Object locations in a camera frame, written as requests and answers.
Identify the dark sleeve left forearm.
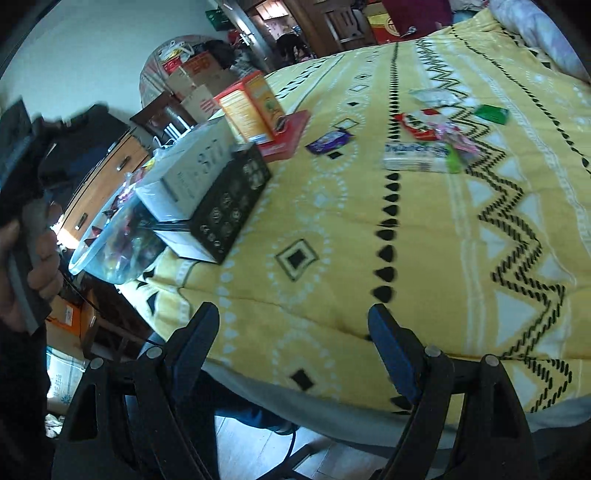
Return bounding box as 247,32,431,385
1,325,55,479

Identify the pink flat box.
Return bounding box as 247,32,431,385
259,110,311,163

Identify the wooden chest of drawers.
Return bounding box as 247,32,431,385
56,132,148,250

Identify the yellow patterned bedspread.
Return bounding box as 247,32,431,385
120,12,590,413

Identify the green small snack packet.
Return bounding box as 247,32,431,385
473,104,510,125

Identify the black flat television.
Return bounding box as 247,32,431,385
39,103,129,186

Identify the lower cardboard box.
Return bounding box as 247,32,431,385
181,70,238,124

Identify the purple snack packet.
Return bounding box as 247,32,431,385
305,128,353,155

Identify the cardboard box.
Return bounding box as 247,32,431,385
181,70,238,124
166,52,221,99

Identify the upper cardboard box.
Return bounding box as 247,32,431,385
166,52,221,99

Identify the pink floral duvet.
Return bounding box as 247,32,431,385
489,0,590,83

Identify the dark wooden chair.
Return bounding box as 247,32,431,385
130,92,197,144

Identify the white grey carton box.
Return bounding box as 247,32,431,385
135,117,236,222

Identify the black patterned box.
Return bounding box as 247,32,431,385
188,143,271,264

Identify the clear nut packet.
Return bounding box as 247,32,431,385
409,88,462,109

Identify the green white wafer packet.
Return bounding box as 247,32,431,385
382,142,463,174

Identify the red and orange tea box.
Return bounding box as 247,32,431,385
214,71,287,144

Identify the maroon hanging jacket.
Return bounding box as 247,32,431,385
382,0,453,40

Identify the red white snack packet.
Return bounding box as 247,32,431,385
394,108,449,141

